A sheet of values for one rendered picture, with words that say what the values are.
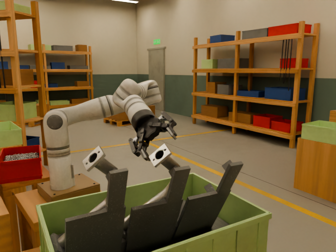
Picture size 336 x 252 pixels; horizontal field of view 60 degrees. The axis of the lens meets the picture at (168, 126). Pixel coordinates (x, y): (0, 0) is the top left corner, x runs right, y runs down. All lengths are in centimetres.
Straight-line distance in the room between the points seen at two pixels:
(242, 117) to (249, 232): 566
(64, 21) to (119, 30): 201
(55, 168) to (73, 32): 991
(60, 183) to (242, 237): 76
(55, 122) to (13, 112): 310
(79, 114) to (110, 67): 1011
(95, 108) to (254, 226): 76
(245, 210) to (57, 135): 77
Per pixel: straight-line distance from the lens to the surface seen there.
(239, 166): 85
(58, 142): 126
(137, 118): 86
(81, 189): 129
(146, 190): 115
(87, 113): 128
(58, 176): 129
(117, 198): 75
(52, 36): 1088
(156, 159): 74
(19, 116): 422
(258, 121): 619
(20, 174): 176
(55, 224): 108
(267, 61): 674
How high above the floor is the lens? 138
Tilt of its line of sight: 11 degrees down
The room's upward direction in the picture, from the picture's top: straight up
